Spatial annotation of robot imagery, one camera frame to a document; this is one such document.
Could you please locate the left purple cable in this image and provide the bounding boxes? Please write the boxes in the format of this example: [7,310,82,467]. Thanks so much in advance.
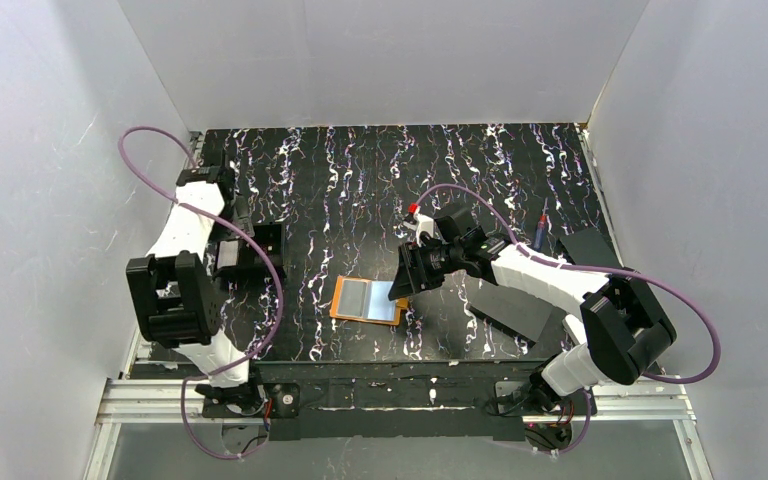
[118,125,286,462]

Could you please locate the orange card holder wallet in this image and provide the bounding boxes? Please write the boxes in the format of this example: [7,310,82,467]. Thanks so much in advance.
[329,276,409,326]

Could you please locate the purple cable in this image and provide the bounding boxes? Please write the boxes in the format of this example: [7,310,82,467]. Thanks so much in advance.
[409,183,723,386]
[118,125,286,462]

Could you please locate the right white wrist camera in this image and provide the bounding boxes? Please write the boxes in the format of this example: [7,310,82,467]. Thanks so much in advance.
[402,203,435,245]

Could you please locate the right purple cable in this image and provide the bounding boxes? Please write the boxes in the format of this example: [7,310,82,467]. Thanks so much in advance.
[409,183,723,386]

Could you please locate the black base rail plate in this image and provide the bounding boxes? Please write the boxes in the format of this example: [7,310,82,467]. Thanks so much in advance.
[195,361,591,444]

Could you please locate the black box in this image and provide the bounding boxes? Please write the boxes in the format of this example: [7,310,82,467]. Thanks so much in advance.
[214,222,286,282]

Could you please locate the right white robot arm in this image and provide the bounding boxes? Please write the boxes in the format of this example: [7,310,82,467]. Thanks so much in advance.
[388,205,677,402]

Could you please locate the black flat slab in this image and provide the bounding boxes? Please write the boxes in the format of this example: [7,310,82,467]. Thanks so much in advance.
[467,281,553,342]

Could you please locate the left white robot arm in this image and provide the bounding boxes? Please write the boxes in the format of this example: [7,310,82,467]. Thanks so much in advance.
[126,166,250,390]

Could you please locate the blue red screwdriver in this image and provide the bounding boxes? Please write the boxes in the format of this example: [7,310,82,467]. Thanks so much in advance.
[533,199,548,251]

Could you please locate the white block in box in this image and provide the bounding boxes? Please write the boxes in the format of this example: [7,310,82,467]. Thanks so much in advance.
[216,240,239,269]

